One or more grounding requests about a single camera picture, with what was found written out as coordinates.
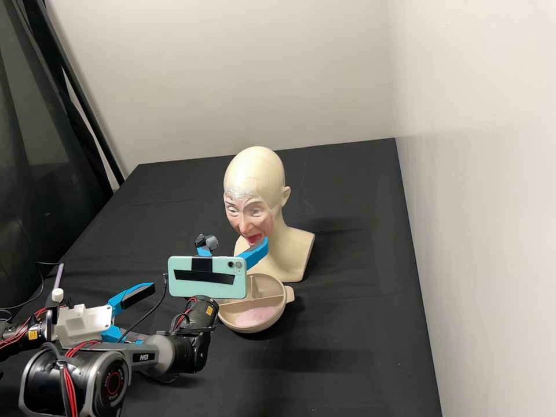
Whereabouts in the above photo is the black cable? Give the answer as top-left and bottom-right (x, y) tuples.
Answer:
(119, 273), (171, 342)

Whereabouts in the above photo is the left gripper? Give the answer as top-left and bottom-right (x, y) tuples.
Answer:
(53, 281), (156, 347)

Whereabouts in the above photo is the beige divided bowl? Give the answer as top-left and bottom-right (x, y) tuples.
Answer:
(217, 273), (297, 335)

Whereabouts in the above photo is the dummy head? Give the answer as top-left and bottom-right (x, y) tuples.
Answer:
(223, 145), (315, 284)

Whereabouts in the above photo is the right wrist camera phone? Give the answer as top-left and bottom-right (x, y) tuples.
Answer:
(167, 255), (248, 301)

